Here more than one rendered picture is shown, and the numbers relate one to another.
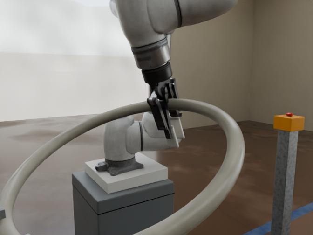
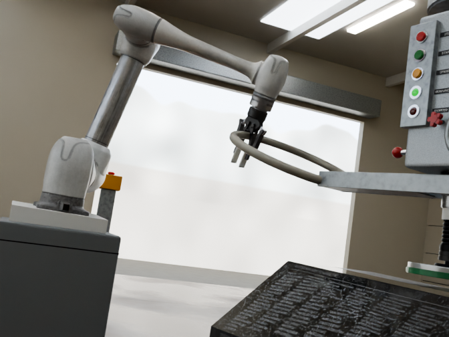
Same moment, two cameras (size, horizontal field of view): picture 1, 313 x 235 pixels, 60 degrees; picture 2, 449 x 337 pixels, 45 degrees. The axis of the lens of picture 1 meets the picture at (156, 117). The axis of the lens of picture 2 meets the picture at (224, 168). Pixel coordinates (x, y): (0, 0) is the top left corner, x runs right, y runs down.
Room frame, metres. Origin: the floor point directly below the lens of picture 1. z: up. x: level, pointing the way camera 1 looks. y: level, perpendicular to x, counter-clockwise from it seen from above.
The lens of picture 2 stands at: (0.38, 2.02, 0.87)
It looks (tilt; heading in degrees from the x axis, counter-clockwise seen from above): 6 degrees up; 282
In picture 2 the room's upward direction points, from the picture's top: 8 degrees clockwise
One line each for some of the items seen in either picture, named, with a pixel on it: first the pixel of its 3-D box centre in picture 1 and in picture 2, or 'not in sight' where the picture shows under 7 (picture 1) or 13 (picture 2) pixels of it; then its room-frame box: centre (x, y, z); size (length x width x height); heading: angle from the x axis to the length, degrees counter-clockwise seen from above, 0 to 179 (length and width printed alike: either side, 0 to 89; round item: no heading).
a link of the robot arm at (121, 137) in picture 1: (120, 134); (70, 166); (1.34, 0.18, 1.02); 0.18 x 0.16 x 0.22; 101
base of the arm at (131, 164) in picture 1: (116, 162); (62, 203); (1.33, 0.20, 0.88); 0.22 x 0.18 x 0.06; 125
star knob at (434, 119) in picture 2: not in sight; (437, 120); (0.14, 0.62, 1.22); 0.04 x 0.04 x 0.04; 46
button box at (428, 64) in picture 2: not in sight; (421, 75); (0.19, 0.56, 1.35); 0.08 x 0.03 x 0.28; 136
